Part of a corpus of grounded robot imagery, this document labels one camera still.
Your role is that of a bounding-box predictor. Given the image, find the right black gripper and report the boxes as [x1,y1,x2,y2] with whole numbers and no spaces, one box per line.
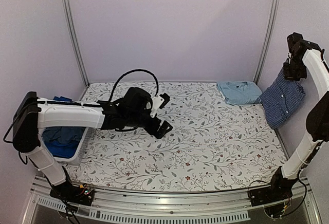
[282,53,306,81]

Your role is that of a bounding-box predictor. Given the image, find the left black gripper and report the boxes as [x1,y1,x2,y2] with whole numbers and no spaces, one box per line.
[126,111,173,139]

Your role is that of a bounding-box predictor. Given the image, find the dark blue checkered shirt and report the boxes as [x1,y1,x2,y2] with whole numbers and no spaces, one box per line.
[260,69,306,129]

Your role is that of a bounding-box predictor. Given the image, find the light blue t-shirt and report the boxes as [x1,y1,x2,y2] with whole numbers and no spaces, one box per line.
[217,81,262,105]

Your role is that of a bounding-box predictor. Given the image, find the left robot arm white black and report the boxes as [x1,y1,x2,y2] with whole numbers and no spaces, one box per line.
[3,87,173,200]

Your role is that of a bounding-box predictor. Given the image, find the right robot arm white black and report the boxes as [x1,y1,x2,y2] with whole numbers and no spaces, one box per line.
[266,32,328,201]

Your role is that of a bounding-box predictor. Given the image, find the white plastic laundry basket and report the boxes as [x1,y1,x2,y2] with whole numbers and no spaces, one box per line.
[39,127,91,165]

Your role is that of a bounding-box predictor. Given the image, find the floral patterned table mat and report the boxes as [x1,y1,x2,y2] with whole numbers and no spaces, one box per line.
[65,82,286,192]

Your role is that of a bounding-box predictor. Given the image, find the slate blue garment in basket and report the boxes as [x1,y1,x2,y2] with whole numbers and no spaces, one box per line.
[42,126,85,144]

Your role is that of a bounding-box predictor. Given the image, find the bright blue garment in basket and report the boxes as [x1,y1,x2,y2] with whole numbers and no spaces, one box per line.
[42,95,80,158]

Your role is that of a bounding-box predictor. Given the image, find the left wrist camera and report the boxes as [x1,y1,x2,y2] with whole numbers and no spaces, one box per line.
[150,93,170,118]

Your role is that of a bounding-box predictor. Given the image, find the right aluminium frame post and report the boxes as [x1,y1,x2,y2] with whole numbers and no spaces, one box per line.
[253,0,280,84]

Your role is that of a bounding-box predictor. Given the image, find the aluminium frame post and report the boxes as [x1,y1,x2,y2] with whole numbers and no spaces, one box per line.
[253,0,280,84]
[62,0,90,87]

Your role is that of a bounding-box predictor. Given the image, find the front aluminium rail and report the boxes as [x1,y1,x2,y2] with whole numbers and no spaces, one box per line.
[22,176,322,223]

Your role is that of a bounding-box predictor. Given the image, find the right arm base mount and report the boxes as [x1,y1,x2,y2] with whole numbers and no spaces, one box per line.
[247,186,293,207]

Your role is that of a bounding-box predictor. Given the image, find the left aluminium frame post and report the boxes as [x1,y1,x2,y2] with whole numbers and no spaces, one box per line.
[62,0,90,87]

